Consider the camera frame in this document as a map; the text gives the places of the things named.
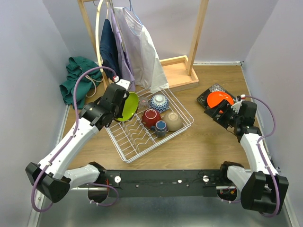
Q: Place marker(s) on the red bowl upside down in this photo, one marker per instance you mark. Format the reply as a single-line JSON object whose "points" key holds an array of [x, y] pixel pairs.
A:
{"points": [[150, 117]]}

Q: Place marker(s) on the lavender shirt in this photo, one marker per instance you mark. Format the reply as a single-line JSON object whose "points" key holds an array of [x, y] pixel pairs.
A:
{"points": [[123, 60]]}

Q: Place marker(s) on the black floral square plate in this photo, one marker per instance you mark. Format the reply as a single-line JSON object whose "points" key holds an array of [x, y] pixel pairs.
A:
{"points": [[215, 87]]}

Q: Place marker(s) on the lime green plate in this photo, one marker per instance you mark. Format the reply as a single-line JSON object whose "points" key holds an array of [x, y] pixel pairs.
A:
{"points": [[130, 107]]}

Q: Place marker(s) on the white t-shirt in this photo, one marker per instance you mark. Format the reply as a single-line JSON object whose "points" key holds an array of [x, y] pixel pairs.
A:
{"points": [[144, 60]]}

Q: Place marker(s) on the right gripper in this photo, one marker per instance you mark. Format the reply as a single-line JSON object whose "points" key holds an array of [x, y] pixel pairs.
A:
{"points": [[225, 107]]}

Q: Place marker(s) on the blue wire hanger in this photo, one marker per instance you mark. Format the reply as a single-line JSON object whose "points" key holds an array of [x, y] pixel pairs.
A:
{"points": [[133, 14]]}

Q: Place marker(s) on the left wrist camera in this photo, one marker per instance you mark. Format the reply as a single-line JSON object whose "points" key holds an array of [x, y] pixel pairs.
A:
{"points": [[121, 82]]}

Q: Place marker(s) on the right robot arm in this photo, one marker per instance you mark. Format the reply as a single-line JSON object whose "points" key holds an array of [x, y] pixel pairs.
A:
{"points": [[263, 189]]}

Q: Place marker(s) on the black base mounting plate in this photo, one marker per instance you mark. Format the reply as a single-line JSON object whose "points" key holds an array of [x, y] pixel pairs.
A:
{"points": [[171, 183]]}

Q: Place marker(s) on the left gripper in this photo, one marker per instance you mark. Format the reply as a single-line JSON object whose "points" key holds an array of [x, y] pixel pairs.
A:
{"points": [[120, 104]]}

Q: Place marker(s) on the aluminium frame rail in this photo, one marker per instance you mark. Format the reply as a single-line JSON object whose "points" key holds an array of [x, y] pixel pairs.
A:
{"points": [[39, 197]]}

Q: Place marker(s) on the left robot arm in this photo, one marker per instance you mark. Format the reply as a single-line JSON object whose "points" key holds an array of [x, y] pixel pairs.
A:
{"points": [[50, 176]]}

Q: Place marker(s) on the green hoodie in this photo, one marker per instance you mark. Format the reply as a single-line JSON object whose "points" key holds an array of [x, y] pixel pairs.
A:
{"points": [[76, 67]]}

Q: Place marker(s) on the blue white patterned bowl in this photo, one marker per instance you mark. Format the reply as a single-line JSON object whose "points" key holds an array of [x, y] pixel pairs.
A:
{"points": [[159, 103]]}

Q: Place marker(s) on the orange plate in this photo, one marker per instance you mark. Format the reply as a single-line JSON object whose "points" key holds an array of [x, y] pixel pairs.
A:
{"points": [[216, 97]]}

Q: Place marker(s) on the beige ceramic bowl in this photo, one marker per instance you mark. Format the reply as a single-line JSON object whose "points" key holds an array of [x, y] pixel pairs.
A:
{"points": [[173, 121]]}

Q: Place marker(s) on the clear glass cup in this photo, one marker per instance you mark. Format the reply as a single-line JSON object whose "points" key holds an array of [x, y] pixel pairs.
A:
{"points": [[143, 103]]}

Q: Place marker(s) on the white wire dish rack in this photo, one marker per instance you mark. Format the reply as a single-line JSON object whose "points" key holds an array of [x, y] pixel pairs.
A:
{"points": [[133, 140]]}

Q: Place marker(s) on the wooden clothes rack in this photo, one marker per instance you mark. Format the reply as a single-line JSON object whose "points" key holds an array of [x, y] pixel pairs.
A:
{"points": [[178, 70]]}

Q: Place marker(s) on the dark blue cup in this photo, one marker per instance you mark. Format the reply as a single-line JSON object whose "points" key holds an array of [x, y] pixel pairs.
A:
{"points": [[160, 129]]}

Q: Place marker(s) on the navy blue garment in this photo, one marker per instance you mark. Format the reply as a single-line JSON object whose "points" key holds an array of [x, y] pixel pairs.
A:
{"points": [[108, 49]]}

